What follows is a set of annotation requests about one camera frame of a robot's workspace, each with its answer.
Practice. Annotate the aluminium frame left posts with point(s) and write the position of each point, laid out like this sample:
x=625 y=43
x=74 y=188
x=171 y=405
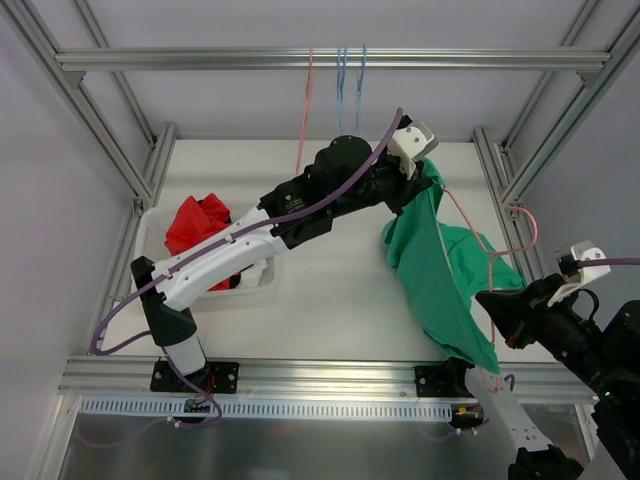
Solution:
x=91 y=121

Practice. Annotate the white plastic basket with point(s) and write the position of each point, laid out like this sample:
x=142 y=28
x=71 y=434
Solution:
x=150 y=242

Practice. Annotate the green tank top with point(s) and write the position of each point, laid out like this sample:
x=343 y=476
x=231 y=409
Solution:
x=441 y=268

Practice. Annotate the aluminium hanging rail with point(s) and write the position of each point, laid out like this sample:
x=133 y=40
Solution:
x=294 y=58

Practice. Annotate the blue hanger with black top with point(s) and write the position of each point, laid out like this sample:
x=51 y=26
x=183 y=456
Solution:
x=342 y=70

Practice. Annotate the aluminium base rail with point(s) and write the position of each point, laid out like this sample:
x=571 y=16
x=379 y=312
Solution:
x=311 y=380

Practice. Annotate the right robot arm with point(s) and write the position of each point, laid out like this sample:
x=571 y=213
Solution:
x=605 y=360

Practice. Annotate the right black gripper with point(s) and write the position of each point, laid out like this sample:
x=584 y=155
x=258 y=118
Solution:
x=528 y=317

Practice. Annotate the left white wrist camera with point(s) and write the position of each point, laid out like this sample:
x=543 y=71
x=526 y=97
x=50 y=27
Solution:
x=411 y=144

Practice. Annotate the white tank top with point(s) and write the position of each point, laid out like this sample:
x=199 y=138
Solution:
x=251 y=276

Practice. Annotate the red tank top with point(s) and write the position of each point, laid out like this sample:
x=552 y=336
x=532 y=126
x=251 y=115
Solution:
x=191 y=226

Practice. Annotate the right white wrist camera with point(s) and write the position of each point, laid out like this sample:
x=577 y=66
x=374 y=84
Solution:
x=574 y=262

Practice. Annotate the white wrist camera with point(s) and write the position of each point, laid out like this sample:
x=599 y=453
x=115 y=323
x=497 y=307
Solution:
x=574 y=262
x=411 y=144

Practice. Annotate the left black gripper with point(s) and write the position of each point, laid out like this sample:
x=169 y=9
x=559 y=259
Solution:
x=407 y=185

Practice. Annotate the blue hanger with red top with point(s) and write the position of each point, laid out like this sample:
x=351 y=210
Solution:
x=359 y=89

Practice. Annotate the light blue hanger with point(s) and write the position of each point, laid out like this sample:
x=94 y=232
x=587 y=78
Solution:
x=339 y=99

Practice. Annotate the white slotted cable duct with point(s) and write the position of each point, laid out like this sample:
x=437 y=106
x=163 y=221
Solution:
x=245 y=408

